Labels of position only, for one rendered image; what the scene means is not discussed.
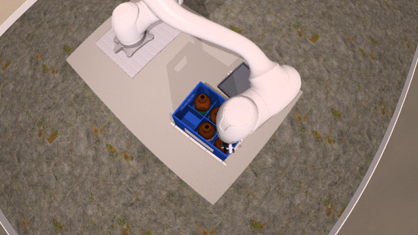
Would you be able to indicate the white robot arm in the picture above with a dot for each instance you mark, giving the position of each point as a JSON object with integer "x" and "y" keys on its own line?
{"x": 271, "y": 86}

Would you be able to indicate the blue plastic crate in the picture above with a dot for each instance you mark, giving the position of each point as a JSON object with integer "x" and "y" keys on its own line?
{"x": 190, "y": 119}

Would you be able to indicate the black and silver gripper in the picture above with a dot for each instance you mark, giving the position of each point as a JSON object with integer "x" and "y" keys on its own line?
{"x": 227, "y": 147}

